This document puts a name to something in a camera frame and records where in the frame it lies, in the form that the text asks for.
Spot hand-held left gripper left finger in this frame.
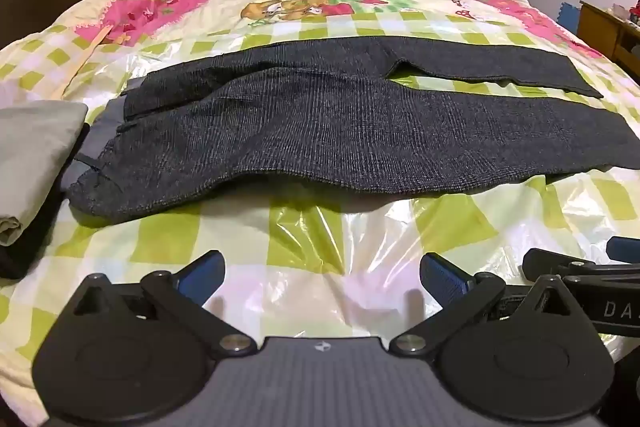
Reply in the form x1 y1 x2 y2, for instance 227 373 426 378
65 250 257 359

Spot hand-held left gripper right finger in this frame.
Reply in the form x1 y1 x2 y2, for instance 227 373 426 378
389 252 581 358

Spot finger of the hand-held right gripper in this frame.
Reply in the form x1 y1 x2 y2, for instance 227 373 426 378
606 236 640 264
522 248 640 284

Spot dark grey pants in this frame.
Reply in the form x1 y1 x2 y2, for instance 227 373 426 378
62 36 640 225

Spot clear plastic sheet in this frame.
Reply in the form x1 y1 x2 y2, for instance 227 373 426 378
65 39 640 343

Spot folded grey cloth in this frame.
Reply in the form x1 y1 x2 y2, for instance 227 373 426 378
0 102 90 247

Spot wooden desk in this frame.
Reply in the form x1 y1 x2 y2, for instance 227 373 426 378
577 0 640 82

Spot blue foam mat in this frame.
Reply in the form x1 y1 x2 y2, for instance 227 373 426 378
556 2 582 38

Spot beige wooden strip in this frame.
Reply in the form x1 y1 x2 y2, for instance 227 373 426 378
47 26 113 100

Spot checked printed blanket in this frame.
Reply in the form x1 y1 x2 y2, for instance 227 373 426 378
0 0 640 427

